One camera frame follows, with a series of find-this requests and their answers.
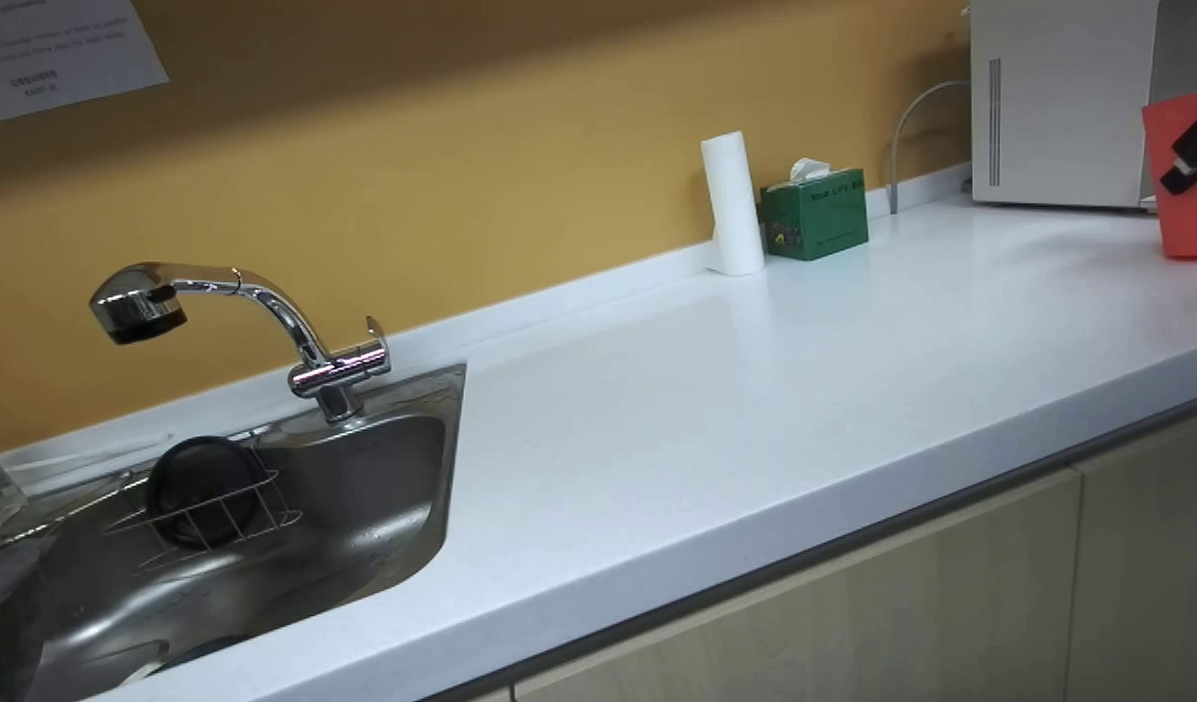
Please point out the orange plastic cup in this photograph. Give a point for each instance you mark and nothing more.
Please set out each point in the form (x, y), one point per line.
(1173, 214)

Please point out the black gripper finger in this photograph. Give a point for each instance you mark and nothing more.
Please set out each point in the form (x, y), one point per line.
(1181, 172)

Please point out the white paper towel roll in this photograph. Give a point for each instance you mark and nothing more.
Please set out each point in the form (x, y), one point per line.
(738, 249)

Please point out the wire sink rack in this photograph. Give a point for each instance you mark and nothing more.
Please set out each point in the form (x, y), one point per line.
(272, 515)

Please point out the light wood cabinet door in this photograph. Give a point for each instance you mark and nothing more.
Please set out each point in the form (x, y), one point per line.
(960, 611)
(1137, 580)

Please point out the white coffeemaker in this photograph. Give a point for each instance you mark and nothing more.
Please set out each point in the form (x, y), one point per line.
(1059, 100)

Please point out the light wood right cabinet door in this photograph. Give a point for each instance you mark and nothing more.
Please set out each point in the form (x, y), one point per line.
(1137, 580)

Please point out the chrome sink faucet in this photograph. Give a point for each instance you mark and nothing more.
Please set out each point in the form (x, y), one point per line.
(254, 316)

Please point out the green tissue box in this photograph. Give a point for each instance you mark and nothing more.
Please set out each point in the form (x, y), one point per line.
(816, 214)

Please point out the white paper notice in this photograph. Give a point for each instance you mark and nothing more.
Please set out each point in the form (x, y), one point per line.
(61, 51)

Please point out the stainless steel sink basin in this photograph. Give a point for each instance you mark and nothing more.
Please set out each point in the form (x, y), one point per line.
(87, 611)

